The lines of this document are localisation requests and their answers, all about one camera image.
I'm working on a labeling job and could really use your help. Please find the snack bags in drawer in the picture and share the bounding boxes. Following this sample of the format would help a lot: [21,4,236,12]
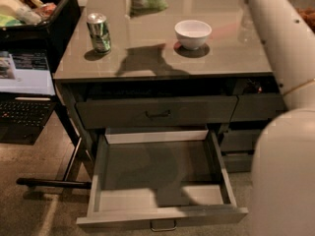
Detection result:
[243,79,262,94]

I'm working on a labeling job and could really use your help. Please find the grey top left drawer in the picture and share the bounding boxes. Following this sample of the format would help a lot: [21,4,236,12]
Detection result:
[76,95,237,129]

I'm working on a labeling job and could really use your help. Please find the grey bottom right drawer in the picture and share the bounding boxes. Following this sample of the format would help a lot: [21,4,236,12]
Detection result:
[223,153,253,173]

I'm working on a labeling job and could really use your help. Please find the black cart leg bar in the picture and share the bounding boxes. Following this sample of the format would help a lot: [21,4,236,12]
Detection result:
[16,178,92,190]

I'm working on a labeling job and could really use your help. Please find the grey top right drawer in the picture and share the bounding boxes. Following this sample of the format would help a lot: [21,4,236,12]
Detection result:
[231,93,286,122]

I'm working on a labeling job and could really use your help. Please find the white plastic bottle in bin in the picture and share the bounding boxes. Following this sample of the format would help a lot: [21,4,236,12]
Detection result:
[16,6,41,25]

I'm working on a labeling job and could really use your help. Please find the open grey middle drawer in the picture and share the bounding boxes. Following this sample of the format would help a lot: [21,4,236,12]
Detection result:
[77,131,248,233]

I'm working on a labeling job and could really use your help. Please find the green soda can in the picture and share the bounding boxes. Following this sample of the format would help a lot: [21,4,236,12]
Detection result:
[87,13,111,53]

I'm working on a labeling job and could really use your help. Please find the black plastic bin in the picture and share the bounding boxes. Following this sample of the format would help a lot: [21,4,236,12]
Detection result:
[0,0,81,52]

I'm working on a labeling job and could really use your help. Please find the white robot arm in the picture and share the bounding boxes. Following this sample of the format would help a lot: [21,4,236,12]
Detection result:
[247,0,315,236]

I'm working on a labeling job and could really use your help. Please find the white ceramic bowl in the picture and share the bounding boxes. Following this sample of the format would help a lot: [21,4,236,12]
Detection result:
[174,20,213,50]

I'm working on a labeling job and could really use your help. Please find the open black laptop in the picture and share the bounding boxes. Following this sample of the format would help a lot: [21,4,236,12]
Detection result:
[0,51,56,145]

